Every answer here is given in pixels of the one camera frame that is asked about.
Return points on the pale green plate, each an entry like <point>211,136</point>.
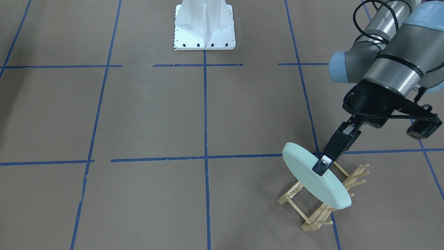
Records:
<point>314,175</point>

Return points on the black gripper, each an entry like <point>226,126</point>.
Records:
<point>372,100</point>

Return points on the white pedestal column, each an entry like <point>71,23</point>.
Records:
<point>204,25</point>

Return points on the wooden plate rack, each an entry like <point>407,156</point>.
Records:
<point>320,216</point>

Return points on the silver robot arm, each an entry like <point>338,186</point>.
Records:
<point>396,59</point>

